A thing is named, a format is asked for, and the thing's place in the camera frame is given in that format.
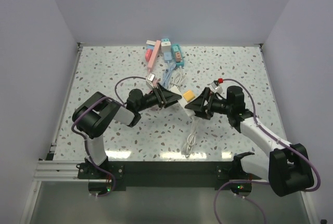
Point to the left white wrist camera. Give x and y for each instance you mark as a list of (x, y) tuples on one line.
[(151, 81)]

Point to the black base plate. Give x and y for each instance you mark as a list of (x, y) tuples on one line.
[(119, 175)]

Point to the blue power strip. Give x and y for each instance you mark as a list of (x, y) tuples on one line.
[(167, 56)]

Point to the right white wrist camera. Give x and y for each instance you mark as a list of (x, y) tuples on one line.
[(216, 87)]

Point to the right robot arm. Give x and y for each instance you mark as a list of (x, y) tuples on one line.
[(288, 169)]

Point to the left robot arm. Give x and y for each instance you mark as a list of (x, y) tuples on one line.
[(94, 116)]

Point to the red pink plug adapter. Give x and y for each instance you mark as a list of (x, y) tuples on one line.
[(148, 54)]

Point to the teal plug adapter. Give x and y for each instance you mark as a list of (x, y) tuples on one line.
[(176, 48)]

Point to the pink power strip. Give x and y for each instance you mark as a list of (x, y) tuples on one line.
[(154, 55)]

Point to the white charger cube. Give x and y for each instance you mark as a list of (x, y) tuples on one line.
[(166, 46)]

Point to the salmon plug adapter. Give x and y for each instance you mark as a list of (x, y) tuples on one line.
[(178, 57)]

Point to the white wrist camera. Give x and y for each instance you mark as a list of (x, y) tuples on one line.
[(151, 81), (216, 87)]

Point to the yellow plug adapter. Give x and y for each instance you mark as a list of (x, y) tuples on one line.
[(189, 95)]

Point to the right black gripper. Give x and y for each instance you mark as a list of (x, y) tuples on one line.
[(204, 112)]

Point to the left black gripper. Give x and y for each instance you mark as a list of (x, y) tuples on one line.
[(165, 98)]

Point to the teal power strip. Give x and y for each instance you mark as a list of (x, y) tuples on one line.
[(178, 64)]

